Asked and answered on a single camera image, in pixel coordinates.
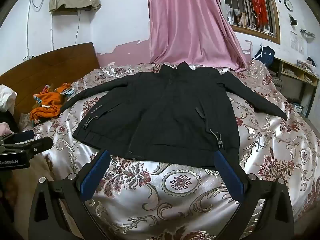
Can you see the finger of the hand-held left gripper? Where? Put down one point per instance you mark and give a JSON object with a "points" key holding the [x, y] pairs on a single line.
{"points": [[40, 144], [23, 135]]}

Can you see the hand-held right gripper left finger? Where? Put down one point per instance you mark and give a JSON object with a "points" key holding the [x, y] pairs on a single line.
{"points": [[93, 176]]}

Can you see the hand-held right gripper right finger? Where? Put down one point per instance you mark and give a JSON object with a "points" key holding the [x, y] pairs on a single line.
{"points": [[230, 177]]}

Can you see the black jacket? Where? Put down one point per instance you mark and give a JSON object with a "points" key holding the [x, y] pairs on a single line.
{"points": [[162, 105]]}

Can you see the orange clothes pile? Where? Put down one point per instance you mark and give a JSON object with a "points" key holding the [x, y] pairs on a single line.
{"points": [[47, 102]]}

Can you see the pink cloth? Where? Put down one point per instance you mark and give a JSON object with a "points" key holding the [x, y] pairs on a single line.
{"points": [[5, 128]]}

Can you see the white pillow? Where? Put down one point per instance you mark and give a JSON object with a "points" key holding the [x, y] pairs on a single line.
{"points": [[6, 97]]}

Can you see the floral satin bedspread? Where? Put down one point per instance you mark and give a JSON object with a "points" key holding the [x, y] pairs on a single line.
{"points": [[175, 195]]}

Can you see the wooden headboard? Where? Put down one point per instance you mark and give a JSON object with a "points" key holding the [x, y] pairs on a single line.
{"points": [[50, 67]]}

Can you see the wooden desk shelf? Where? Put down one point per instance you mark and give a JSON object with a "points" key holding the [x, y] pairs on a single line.
{"points": [[291, 85]]}

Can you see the blue backpack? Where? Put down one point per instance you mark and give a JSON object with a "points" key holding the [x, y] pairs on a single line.
{"points": [[265, 55]]}

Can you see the dark cap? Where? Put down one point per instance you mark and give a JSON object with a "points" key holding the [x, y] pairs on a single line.
{"points": [[311, 61]]}

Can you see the barred wooden window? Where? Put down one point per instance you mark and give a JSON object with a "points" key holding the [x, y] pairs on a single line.
{"points": [[271, 33]]}

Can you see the pink curtain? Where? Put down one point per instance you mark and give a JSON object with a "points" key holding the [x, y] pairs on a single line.
{"points": [[187, 25]]}

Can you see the red hanging cloth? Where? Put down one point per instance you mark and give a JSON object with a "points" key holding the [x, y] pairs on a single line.
{"points": [[259, 8]]}

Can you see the white wall socket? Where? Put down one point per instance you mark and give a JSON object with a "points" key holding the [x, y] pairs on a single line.
{"points": [[28, 58]]}

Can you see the white wall papers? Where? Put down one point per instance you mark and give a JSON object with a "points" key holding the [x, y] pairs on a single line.
{"points": [[297, 43]]}

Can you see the small metal wall rack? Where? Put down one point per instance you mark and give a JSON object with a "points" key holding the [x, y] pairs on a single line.
{"points": [[307, 33]]}

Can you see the round wall clock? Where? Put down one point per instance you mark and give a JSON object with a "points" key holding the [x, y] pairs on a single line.
{"points": [[288, 5]]}

